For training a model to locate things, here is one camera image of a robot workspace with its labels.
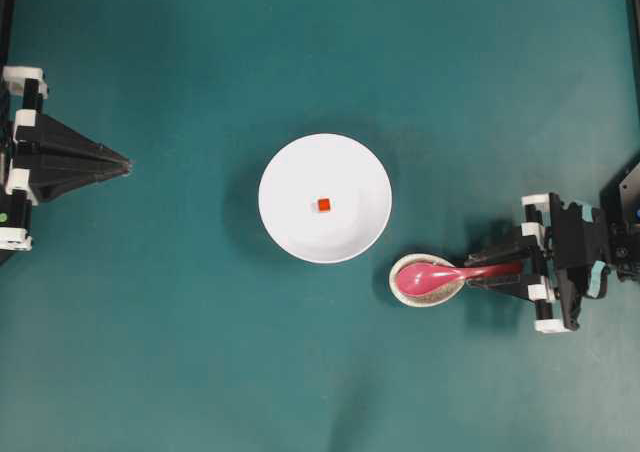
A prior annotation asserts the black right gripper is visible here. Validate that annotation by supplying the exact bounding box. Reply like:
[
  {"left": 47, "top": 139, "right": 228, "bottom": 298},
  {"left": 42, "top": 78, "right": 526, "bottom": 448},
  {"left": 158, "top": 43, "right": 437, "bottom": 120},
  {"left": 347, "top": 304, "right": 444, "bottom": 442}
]
[{"left": 464, "top": 193, "right": 611, "bottom": 333}]

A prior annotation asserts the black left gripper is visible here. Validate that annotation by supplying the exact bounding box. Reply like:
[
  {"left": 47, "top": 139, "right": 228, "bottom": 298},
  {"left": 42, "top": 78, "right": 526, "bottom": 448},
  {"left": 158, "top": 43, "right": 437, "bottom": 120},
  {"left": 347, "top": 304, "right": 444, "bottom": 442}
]
[{"left": 1, "top": 66, "right": 132, "bottom": 250}]

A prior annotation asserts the pink plastic spoon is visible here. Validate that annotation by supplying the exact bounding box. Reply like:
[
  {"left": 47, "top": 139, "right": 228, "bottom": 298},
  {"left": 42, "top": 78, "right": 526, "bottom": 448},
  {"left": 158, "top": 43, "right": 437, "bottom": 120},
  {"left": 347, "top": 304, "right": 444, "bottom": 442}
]
[{"left": 393, "top": 262, "right": 523, "bottom": 298}]

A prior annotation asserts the small red block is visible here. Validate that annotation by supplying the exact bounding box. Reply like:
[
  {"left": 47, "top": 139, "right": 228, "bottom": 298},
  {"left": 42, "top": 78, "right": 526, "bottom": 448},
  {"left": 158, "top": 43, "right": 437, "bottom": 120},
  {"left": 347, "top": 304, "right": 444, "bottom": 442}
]
[{"left": 317, "top": 198, "right": 331, "bottom": 212}]

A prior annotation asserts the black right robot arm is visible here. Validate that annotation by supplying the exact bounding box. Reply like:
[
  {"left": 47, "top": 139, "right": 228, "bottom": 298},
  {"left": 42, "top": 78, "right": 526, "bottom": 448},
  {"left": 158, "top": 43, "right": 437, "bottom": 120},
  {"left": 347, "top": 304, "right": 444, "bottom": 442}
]
[{"left": 464, "top": 166, "right": 639, "bottom": 334}]

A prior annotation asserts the crackle glaze spoon rest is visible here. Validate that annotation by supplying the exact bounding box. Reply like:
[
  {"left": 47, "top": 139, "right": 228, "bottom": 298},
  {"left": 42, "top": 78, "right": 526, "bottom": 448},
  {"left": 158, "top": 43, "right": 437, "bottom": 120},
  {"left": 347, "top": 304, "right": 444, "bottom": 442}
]
[{"left": 388, "top": 253, "right": 464, "bottom": 308}]

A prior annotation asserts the white round bowl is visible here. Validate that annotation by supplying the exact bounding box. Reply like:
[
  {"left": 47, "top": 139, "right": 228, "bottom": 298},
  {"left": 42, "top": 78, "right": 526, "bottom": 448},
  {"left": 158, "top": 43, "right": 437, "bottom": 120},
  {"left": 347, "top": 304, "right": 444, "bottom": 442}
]
[{"left": 258, "top": 133, "right": 393, "bottom": 264}]

